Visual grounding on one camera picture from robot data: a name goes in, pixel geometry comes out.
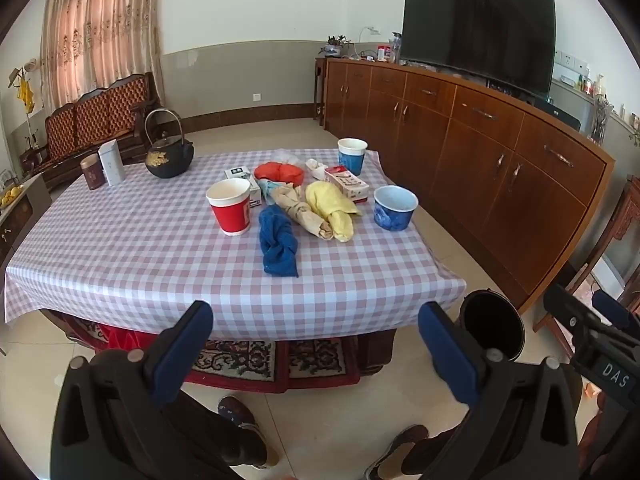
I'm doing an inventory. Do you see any black trash can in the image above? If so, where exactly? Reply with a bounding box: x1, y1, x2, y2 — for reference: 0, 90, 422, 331
458, 288, 526, 363

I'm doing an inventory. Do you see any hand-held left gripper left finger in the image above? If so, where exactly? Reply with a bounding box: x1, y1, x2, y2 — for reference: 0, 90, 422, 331
50, 300, 236, 480

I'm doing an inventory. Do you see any white tall tin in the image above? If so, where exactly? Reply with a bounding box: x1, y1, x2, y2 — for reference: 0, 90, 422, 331
97, 139, 126, 187

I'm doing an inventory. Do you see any black television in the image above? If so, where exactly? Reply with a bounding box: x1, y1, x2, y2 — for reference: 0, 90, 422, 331
401, 0, 557, 101

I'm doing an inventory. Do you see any white plug with cable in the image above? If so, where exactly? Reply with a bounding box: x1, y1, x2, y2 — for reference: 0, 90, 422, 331
357, 26, 382, 56

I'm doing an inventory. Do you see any blue patterned paper bowl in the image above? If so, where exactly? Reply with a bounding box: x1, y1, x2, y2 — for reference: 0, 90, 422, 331
373, 185, 419, 232

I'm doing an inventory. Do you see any double white wall socket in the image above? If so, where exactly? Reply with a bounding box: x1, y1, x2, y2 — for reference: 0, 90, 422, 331
555, 51, 589, 74

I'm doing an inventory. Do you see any small white box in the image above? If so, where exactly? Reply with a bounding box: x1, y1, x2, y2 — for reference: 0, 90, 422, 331
224, 166, 263, 207

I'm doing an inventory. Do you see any person's right shoe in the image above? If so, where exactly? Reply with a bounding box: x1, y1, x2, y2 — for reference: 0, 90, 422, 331
364, 424, 430, 480

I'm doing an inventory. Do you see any small potted plant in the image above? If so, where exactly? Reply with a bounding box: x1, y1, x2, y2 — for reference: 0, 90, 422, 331
320, 35, 351, 59

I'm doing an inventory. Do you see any red and white box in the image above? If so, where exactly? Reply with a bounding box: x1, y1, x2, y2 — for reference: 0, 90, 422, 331
324, 165, 371, 204

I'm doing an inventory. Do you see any yellow hanging bag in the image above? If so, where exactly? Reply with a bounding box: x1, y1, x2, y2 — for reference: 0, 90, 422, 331
10, 67, 37, 112

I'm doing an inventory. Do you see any person's leg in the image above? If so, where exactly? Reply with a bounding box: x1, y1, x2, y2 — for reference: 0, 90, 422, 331
165, 390, 268, 467
400, 420, 476, 478

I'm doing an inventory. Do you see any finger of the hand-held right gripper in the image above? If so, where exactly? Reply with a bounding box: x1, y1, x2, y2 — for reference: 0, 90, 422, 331
543, 284, 608, 343
591, 289, 634, 330

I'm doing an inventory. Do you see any person's shoe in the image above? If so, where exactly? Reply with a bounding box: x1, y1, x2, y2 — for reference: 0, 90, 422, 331
364, 424, 430, 480
217, 396, 281, 470

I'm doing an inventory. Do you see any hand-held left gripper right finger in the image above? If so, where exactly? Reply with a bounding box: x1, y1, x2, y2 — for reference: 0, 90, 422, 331
417, 301, 586, 480

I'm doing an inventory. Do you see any dark red tin can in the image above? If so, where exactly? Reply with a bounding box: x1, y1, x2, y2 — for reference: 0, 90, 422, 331
80, 155, 105, 191

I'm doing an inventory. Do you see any blue paper cup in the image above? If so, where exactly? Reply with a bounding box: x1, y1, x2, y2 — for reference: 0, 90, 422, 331
337, 138, 369, 177

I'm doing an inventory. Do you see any black cast iron teapot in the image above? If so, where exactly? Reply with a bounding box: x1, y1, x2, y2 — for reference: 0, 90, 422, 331
144, 108, 195, 179

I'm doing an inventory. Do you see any row of small bottles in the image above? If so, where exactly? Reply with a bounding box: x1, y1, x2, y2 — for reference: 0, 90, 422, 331
575, 72, 608, 97

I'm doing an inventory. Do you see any low wooden cabinet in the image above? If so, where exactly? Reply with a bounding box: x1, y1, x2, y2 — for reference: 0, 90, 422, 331
0, 175, 53, 256

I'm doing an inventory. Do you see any patterned red rug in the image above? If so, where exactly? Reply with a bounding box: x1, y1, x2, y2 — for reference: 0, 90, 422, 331
75, 320, 363, 396

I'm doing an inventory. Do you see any clear plastic bag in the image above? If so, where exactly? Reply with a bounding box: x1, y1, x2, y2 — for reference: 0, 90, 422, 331
272, 147, 303, 167

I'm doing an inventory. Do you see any wooden sideboard cabinet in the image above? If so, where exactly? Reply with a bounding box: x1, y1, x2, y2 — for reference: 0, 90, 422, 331
322, 56, 617, 313

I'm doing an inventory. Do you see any pink embroidered curtain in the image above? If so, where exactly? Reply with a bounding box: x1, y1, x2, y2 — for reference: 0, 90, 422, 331
40, 0, 166, 111

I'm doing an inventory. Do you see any blue cloth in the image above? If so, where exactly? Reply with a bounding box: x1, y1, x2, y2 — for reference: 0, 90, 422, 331
257, 204, 300, 278

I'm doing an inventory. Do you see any person's left shoe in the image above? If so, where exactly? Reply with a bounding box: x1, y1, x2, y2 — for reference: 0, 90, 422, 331
217, 396, 281, 470

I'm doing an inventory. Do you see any black set-top box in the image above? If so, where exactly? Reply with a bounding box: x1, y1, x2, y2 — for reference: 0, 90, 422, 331
535, 97, 582, 131

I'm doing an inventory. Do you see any light blue face mask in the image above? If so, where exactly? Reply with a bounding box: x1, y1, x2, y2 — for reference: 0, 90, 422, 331
257, 178, 281, 206

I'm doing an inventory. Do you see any person's left leg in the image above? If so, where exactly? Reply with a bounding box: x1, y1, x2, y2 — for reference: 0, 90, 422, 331
165, 390, 268, 467

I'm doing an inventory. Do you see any pink checked tablecloth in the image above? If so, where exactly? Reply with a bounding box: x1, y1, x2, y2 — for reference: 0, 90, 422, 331
4, 147, 468, 356

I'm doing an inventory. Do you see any red paper cup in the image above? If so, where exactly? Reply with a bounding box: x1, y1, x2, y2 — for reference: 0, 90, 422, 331
206, 178, 252, 237

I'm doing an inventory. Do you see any red plastic bag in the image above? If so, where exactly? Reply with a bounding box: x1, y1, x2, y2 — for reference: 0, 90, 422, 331
253, 161, 306, 187

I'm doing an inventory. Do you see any beige brown cloth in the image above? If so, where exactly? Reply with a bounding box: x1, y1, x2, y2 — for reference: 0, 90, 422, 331
272, 185, 335, 241

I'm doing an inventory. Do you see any person's right leg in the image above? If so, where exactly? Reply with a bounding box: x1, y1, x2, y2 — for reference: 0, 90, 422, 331
400, 420, 476, 478

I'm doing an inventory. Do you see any yellow cloth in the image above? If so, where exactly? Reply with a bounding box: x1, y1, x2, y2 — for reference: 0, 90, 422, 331
305, 181, 362, 242

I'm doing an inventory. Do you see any wooden sofa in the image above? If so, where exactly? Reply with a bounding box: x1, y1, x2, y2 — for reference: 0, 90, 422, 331
20, 72, 166, 181

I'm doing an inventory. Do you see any glass vase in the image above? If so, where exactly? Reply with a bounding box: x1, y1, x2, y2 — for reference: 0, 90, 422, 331
590, 97, 613, 146

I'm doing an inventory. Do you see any carved wooden chair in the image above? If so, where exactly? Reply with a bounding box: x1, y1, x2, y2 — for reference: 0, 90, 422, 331
532, 175, 640, 361

